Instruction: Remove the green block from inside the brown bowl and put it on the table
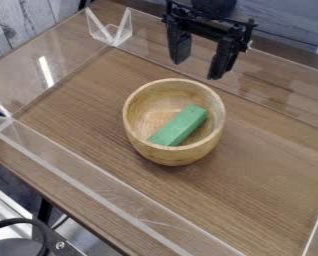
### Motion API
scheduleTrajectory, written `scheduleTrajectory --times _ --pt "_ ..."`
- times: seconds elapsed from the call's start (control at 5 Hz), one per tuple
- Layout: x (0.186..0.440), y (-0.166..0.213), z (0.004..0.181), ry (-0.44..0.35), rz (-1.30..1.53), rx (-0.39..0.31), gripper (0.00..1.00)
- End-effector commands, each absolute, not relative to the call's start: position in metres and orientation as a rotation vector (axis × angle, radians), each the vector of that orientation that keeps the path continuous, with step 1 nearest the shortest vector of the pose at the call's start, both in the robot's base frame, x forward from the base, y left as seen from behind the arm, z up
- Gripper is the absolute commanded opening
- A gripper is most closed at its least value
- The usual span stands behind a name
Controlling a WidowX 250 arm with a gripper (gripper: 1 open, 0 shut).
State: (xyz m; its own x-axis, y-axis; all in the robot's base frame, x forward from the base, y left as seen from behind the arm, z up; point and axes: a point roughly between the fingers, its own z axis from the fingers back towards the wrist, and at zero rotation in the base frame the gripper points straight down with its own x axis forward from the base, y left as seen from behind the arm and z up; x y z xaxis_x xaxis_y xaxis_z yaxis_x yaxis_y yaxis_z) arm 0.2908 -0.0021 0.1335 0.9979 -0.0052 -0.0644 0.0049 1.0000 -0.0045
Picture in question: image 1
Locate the green rectangular block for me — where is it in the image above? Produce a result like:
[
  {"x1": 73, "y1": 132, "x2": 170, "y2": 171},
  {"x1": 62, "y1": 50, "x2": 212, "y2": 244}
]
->
[{"x1": 146, "y1": 104, "x2": 207, "y2": 146}]

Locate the black table leg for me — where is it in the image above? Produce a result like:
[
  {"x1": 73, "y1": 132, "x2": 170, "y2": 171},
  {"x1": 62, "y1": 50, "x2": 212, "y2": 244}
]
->
[{"x1": 37, "y1": 199, "x2": 53, "y2": 224}]

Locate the grey metal bracket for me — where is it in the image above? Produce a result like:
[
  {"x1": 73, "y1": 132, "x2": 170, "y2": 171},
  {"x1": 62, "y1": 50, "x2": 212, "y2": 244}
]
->
[{"x1": 32, "y1": 225, "x2": 86, "y2": 256}]

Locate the brown wooden bowl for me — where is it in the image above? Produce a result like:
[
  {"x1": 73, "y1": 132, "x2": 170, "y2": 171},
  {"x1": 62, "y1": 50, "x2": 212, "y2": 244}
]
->
[{"x1": 121, "y1": 78, "x2": 225, "y2": 166}]

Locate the clear acrylic enclosure wall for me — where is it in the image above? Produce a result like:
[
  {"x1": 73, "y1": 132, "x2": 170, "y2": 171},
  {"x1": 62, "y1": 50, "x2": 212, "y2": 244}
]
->
[{"x1": 0, "y1": 1, "x2": 318, "y2": 256}]

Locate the black cable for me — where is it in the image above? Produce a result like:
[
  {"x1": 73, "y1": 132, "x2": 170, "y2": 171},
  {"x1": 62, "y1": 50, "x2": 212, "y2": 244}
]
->
[{"x1": 0, "y1": 217, "x2": 49, "y2": 256}]

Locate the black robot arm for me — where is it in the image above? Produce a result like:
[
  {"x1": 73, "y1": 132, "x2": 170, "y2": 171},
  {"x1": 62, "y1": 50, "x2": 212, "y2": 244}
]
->
[{"x1": 161, "y1": 0, "x2": 257, "y2": 80}]

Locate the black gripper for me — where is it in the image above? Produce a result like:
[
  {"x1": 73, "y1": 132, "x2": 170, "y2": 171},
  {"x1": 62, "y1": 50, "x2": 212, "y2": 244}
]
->
[{"x1": 162, "y1": 0, "x2": 257, "y2": 80}]

